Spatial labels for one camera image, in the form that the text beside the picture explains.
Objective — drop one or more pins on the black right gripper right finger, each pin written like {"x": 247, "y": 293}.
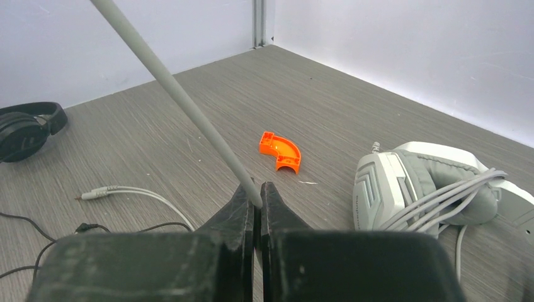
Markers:
{"x": 303, "y": 264}

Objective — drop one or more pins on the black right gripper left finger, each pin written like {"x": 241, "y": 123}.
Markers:
{"x": 213, "y": 263}

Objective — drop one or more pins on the black on-ear headphones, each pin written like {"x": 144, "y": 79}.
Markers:
{"x": 25, "y": 128}

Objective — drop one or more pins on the large white grey headphones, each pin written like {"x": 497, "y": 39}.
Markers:
{"x": 426, "y": 187}

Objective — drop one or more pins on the orange curved plastic piece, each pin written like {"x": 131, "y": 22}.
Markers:
{"x": 286, "y": 153}

